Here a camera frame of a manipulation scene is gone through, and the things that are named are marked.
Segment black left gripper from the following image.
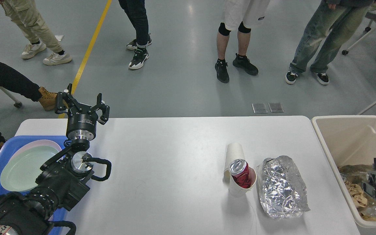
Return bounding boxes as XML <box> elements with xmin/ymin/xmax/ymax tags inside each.
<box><xmin>54</xmin><ymin>84</ymin><xmax>110</xmax><ymax>141</ymax></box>

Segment clear plastic wrapper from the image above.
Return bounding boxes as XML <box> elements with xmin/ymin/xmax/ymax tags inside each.
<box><xmin>338</xmin><ymin>165</ymin><xmax>376</xmax><ymax>221</ymax></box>

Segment green plate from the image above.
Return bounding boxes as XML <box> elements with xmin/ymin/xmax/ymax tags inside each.
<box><xmin>0</xmin><ymin>146</ymin><xmax>59</xmax><ymax>192</ymax></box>

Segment silver foil sheet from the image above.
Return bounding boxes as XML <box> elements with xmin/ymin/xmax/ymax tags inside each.
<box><xmin>257</xmin><ymin>156</ymin><xmax>310</xmax><ymax>220</ymax></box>

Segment crushed red soda can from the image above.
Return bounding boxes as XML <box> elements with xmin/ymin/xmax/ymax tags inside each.
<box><xmin>228</xmin><ymin>159</ymin><xmax>252</xmax><ymax>188</ymax></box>

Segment white paper cup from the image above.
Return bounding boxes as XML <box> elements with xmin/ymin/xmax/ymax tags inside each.
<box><xmin>228</xmin><ymin>167</ymin><xmax>257</xmax><ymax>197</ymax></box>
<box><xmin>224</xmin><ymin>142</ymin><xmax>244</xmax><ymax>181</ymax></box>

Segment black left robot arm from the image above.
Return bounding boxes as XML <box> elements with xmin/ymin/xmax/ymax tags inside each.
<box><xmin>0</xmin><ymin>84</ymin><xmax>112</xmax><ymax>235</ymax></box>

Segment beige plastic bin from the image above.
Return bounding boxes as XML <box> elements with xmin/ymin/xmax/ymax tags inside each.
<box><xmin>311</xmin><ymin>116</ymin><xmax>376</xmax><ymax>235</ymax></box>

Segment pink plate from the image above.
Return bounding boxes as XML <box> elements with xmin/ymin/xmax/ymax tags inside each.
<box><xmin>12</xmin><ymin>139</ymin><xmax>62</xmax><ymax>156</ymax></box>

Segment white paper scrap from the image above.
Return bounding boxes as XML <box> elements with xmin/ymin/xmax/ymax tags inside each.
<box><xmin>55</xmin><ymin>35</ymin><xmax>64</xmax><ymax>41</ymax></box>

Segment seated person tan boots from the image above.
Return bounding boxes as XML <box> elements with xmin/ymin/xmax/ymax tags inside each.
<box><xmin>0</xmin><ymin>62</ymin><xmax>57</xmax><ymax>150</ymax></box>

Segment person in black trousers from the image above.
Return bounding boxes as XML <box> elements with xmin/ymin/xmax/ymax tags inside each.
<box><xmin>119</xmin><ymin>0</ymin><xmax>152</xmax><ymax>70</ymax></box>

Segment person in beige trousers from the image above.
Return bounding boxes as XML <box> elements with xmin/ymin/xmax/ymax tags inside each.
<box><xmin>0</xmin><ymin>0</ymin><xmax>72</xmax><ymax>66</ymax></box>

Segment blue plastic tray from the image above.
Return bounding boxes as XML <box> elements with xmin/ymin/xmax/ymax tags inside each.
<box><xmin>0</xmin><ymin>136</ymin><xmax>81</xmax><ymax>235</ymax></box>

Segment metal floor socket plate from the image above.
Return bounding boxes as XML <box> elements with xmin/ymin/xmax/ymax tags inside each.
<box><xmin>252</xmin><ymin>102</ymin><xmax>285</xmax><ymax>114</ymax></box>

